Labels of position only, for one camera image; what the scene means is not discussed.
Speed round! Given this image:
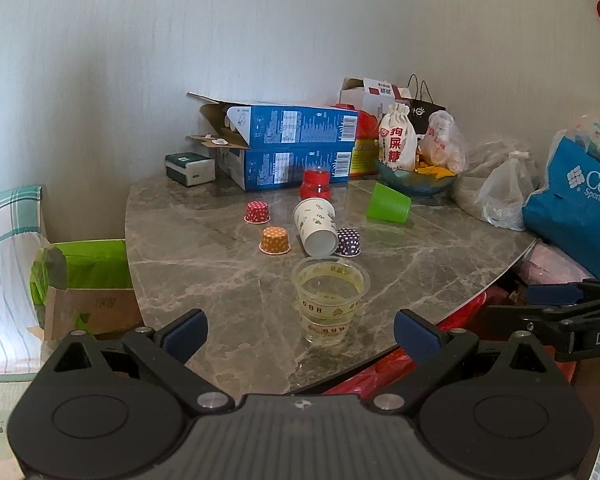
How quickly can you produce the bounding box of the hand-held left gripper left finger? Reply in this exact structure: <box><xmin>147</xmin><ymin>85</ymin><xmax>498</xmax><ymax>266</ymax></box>
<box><xmin>50</xmin><ymin>309</ymin><xmax>234</xmax><ymax>416</ymax></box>

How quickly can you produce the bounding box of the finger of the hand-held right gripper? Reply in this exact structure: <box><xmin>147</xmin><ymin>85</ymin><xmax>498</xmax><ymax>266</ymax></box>
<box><xmin>484</xmin><ymin>305</ymin><xmax>572</xmax><ymax>337</ymax></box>
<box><xmin>526</xmin><ymin>278</ymin><xmax>600</xmax><ymax>307</ymax></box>

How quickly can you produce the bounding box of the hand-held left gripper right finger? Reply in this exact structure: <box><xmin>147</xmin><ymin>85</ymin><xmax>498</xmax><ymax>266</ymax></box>
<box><xmin>372</xmin><ymin>309</ymin><xmax>549</xmax><ymax>415</ymax></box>

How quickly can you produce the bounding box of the clear plastic cup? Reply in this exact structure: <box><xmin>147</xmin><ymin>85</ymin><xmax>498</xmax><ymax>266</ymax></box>
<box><xmin>291</xmin><ymin>256</ymin><xmax>371</xmax><ymax>345</ymax></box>

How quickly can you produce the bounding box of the purple polka-dot cupcake cup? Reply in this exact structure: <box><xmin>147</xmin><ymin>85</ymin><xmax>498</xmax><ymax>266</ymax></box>
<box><xmin>335</xmin><ymin>228</ymin><xmax>362</xmax><ymax>258</ymax></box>

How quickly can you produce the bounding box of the orange polka-dot cupcake cup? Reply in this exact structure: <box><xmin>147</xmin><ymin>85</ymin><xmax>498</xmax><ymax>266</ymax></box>
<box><xmin>259</xmin><ymin>226</ymin><xmax>292</xmax><ymax>255</ymax></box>

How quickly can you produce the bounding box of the green plastic cup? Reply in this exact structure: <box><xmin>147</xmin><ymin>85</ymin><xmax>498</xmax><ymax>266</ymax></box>
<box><xmin>366</xmin><ymin>182</ymin><xmax>412</xmax><ymax>224</ymax></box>

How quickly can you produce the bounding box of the red polka-dot cupcake cup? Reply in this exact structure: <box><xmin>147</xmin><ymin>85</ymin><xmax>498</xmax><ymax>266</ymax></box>
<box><xmin>244</xmin><ymin>200</ymin><xmax>272</xmax><ymax>224</ymax></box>

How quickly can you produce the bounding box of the white leaf-print paper cup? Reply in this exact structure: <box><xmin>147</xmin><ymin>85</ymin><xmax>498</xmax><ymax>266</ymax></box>
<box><xmin>293</xmin><ymin>198</ymin><xmax>338</xmax><ymax>257</ymax></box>

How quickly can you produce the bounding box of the red plastic bag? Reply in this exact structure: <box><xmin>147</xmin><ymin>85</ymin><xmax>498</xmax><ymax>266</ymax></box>
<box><xmin>325</xmin><ymin>287</ymin><xmax>496</xmax><ymax>397</ymax></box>

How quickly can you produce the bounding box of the blue shopping bag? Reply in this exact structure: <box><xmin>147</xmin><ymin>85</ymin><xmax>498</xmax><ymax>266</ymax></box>
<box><xmin>522</xmin><ymin>132</ymin><xmax>600</xmax><ymax>281</ymax></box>

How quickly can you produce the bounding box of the green-lined cardboard box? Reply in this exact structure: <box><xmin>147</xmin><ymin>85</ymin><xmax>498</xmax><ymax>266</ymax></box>
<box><xmin>27</xmin><ymin>240</ymin><xmax>146</xmax><ymax>343</ymax></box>

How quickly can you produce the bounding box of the clear plastic bag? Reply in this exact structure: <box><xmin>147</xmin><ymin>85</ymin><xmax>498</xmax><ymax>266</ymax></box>
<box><xmin>455</xmin><ymin>135</ymin><xmax>543</xmax><ymax>232</ymax></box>

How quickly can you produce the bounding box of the blue ceramic bowl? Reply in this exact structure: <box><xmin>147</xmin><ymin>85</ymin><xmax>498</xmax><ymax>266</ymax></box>
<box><xmin>376</xmin><ymin>158</ymin><xmax>458</xmax><ymax>198</ymax></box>

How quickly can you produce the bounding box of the green and white small box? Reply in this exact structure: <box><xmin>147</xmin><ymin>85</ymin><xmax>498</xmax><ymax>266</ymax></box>
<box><xmin>164</xmin><ymin>152</ymin><xmax>216</xmax><ymax>187</ymax></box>

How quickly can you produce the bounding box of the red jar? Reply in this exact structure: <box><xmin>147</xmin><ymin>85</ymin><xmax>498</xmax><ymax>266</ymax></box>
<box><xmin>300</xmin><ymin>168</ymin><xmax>332</xmax><ymax>202</ymax></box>

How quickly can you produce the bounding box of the striped white cloth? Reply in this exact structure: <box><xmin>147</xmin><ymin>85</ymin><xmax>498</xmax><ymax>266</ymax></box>
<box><xmin>0</xmin><ymin>230</ymin><xmax>56</xmax><ymax>378</ymax></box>

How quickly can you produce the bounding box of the knotted plastic snack bag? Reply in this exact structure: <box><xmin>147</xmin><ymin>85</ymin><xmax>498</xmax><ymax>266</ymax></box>
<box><xmin>419</xmin><ymin>110</ymin><xmax>469</xmax><ymax>174</ymax></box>

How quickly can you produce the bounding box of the red and yellow box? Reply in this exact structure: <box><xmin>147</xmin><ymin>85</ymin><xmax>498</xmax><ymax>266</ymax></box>
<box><xmin>334</xmin><ymin>103</ymin><xmax>384</xmax><ymax>177</ymax></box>

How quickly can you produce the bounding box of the green plaid pillow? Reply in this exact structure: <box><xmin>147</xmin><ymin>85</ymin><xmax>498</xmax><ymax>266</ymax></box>
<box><xmin>0</xmin><ymin>186</ymin><xmax>45</xmax><ymax>255</ymax></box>

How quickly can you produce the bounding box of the black paper bag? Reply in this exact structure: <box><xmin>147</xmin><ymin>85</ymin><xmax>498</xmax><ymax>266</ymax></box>
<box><xmin>399</xmin><ymin>74</ymin><xmax>447</xmax><ymax>136</ymax></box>

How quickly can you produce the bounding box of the open blue cardboard box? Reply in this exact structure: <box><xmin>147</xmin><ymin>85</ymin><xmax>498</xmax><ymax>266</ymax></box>
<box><xmin>187</xmin><ymin>91</ymin><xmax>360</xmax><ymax>151</ymax></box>

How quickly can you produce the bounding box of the white and red carton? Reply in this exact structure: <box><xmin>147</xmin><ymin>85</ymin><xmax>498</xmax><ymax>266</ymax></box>
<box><xmin>338</xmin><ymin>76</ymin><xmax>413</xmax><ymax>117</ymax></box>

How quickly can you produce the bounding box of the white drawstring pouch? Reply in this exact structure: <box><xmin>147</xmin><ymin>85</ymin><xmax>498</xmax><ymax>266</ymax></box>
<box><xmin>377</xmin><ymin>103</ymin><xmax>419</xmax><ymax>171</ymax></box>

